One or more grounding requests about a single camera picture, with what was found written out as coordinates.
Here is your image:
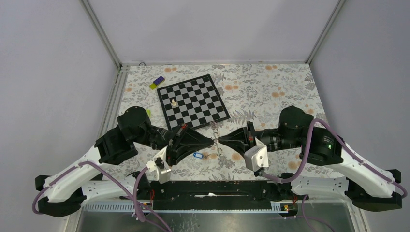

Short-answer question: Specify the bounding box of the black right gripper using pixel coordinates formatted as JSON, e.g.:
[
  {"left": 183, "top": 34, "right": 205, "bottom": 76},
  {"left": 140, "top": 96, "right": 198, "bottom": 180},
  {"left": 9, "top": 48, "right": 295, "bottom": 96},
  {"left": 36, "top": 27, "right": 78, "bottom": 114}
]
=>
[{"left": 217, "top": 120, "right": 301, "bottom": 159}]

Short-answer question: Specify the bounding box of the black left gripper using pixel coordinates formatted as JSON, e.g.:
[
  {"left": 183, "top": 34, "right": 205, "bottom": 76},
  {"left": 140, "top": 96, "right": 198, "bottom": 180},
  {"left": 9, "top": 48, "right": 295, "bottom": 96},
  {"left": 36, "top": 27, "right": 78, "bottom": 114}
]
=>
[{"left": 132, "top": 124, "right": 215, "bottom": 167}]

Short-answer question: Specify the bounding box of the blue capped key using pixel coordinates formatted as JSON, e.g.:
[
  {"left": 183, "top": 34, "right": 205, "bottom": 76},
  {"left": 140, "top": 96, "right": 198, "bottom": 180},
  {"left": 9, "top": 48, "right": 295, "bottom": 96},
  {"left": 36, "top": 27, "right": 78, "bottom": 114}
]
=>
[{"left": 193, "top": 152, "right": 204, "bottom": 159}]

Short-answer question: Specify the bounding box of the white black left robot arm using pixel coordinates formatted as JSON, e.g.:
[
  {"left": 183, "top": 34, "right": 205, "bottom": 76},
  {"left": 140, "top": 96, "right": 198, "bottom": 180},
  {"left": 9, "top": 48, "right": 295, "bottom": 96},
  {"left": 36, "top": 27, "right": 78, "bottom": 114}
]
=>
[{"left": 32, "top": 106, "right": 214, "bottom": 218}]

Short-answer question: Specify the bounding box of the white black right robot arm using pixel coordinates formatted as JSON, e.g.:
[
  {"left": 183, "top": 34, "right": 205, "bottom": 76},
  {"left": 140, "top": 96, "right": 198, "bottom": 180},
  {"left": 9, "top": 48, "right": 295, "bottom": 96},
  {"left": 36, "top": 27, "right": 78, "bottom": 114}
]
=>
[{"left": 218, "top": 106, "right": 404, "bottom": 212}]

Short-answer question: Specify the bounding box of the black grey chessboard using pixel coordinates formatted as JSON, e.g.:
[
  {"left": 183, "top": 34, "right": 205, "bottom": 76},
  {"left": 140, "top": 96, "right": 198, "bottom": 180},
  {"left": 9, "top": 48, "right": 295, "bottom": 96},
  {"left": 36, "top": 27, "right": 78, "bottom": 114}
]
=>
[{"left": 157, "top": 74, "right": 231, "bottom": 131}]

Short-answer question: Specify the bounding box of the floral table mat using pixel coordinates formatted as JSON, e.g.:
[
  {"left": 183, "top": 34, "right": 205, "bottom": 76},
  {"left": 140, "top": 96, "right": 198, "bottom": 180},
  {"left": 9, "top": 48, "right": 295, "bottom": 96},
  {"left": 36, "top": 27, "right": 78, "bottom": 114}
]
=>
[{"left": 119, "top": 64, "right": 326, "bottom": 180}]

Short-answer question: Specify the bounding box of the purple yellow toy brick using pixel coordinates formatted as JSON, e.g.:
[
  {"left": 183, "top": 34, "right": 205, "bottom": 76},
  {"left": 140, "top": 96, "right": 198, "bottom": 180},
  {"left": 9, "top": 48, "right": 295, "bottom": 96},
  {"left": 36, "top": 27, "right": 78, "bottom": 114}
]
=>
[{"left": 149, "top": 76, "right": 165, "bottom": 89}]

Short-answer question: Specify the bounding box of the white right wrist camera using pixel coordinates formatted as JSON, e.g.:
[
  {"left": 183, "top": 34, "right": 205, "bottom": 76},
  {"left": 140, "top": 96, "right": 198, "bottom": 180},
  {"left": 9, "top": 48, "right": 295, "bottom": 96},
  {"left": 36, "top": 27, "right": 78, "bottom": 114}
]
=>
[{"left": 244, "top": 146, "right": 269, "bottom": 172}]

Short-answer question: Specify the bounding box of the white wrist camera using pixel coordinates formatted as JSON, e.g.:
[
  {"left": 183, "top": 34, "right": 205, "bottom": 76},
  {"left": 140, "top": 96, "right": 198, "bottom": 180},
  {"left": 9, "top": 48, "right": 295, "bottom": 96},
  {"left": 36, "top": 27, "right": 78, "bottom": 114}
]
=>
[
  {"left": 244, "top": 146, "right": 269, "bottom": 172},
  {"left": 146, "top": 147, "right": 171, "bottom": 184}
]

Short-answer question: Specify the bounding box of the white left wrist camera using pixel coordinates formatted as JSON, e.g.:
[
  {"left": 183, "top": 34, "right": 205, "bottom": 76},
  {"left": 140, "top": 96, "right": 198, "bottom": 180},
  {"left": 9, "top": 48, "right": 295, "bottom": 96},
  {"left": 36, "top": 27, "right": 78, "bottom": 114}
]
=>
[{"left": 146, "top": 147, "right": 171, "bottom": 184}]

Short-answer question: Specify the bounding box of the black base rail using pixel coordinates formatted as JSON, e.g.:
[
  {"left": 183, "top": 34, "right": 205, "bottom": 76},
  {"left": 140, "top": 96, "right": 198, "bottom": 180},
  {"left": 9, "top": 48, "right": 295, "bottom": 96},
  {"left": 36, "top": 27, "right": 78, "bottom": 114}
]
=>
[{"left": 137, "top": 181, "right": 293, "bottom": 210}]

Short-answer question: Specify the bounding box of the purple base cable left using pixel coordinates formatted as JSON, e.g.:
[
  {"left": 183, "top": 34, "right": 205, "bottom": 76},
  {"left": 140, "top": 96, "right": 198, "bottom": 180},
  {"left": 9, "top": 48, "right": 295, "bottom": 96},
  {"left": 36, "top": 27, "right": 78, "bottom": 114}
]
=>
[{"left": 121, "top": 195, "right": 175, "bottom": 232}]

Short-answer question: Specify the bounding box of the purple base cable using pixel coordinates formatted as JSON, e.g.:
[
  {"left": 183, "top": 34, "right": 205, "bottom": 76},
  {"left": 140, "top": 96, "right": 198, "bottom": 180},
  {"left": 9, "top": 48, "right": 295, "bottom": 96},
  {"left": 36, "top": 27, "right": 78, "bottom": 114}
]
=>
[
  {"left": 121, "top": 195, "right": 175, "bottom": 232},
  {"left": 281, "top": 195, "right": 334, "bottom": 232}
]

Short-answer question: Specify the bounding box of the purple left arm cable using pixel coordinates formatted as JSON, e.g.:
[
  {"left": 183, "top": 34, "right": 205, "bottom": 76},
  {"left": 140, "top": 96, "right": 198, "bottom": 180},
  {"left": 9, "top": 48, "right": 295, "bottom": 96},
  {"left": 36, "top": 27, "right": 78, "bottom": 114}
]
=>
[{"left": 32, "top": 160, "right": 149, "bottom": 223}]

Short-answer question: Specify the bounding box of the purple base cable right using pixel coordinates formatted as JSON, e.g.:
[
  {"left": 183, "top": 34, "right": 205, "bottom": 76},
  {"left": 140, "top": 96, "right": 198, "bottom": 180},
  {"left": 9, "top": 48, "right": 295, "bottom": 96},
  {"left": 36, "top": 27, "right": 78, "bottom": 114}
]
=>
[{"left": 281, "top": 195, "right": 334, "bottom": 232}]

